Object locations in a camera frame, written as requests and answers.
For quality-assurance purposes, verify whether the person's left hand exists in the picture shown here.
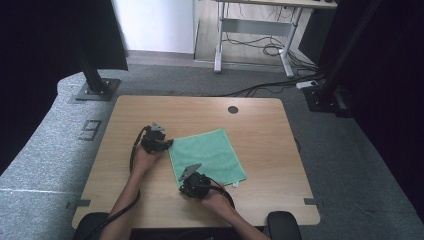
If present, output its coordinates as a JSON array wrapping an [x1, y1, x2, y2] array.
[[132, 144, 163, 178]]

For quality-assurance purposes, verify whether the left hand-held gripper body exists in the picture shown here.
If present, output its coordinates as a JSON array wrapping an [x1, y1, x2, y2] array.
[[140, 122, 168, 155]]

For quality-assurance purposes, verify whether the person's right hand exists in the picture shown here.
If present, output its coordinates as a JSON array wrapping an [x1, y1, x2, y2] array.
[[199, 187, 235, 218]]

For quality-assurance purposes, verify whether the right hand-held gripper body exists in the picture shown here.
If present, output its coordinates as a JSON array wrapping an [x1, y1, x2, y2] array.
[[178, 163, 212, 200]]

